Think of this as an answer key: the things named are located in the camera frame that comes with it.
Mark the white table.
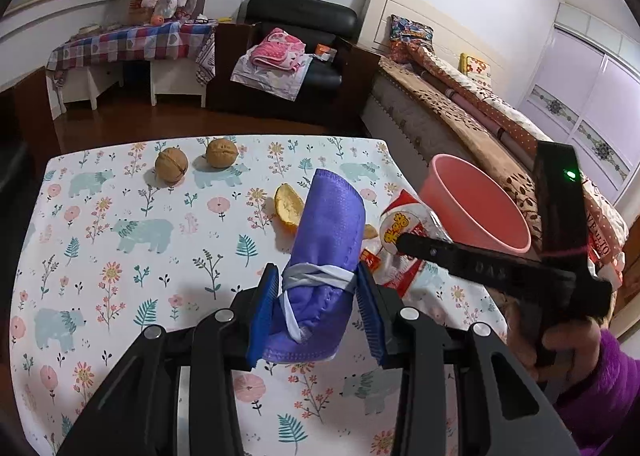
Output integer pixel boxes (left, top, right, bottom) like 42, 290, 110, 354
47, 59, 207, 110

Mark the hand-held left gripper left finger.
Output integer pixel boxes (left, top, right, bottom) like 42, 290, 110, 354
57, 263, 281, 456

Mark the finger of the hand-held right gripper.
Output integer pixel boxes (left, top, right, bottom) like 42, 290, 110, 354
396, 232, 576, 294

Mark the patterned mattress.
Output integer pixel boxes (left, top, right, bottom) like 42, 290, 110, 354
362, 61, 501, 187

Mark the red and white snack packet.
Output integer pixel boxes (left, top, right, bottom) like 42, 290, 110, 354
362, 189, 453, 299

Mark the person's right hand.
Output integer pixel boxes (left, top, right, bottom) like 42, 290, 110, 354
492, 289, 604, 404

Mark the pink rolled mat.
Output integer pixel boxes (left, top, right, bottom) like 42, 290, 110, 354
442, 86, 538, 154

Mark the person's right forearm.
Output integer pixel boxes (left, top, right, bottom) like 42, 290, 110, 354
552, 329, 640, 456

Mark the black leather armchair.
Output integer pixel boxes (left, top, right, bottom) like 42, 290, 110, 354
235, 0, 358, 102

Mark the cream bed headboard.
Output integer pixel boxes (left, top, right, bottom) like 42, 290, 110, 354
357, 0, 496, 87

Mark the pink folded blanket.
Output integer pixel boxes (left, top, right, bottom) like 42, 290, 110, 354
250, 27, 306, 72

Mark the white printed cloth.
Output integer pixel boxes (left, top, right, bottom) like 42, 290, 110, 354
230, 54, 313, 102

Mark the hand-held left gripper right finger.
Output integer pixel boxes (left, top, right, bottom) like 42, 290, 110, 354
356, 263, 581, 456

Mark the pink plastic basin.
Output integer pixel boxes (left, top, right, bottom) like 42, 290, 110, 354
419, 153, 532, 254

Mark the plaid tablecloth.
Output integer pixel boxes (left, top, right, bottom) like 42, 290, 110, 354
46, 21, 216, 87

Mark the purple face mask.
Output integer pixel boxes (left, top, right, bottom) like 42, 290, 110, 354
262, 167, 368, 364

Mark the floral bear print tablecloth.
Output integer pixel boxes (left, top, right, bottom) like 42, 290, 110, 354
10, 135, 511, 456

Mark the yellow flower pillow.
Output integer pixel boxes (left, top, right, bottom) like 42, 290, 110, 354
460, 53, 493, 80

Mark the walnut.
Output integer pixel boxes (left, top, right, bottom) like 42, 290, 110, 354
154, 147, 189, 183
205, 137, 239, 169

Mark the colourful patterned pillow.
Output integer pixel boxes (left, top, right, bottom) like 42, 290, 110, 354
389, 15, 435, 62

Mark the brown paper bag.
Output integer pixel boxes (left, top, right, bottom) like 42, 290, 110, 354
125, 0, 152, 27

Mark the lilac sliding door wardrobe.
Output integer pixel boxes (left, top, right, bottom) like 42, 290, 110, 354
517, 1, 640, 207

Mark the dark wooden cabinet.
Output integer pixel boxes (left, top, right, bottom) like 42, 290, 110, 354
0, 66, 62, 177

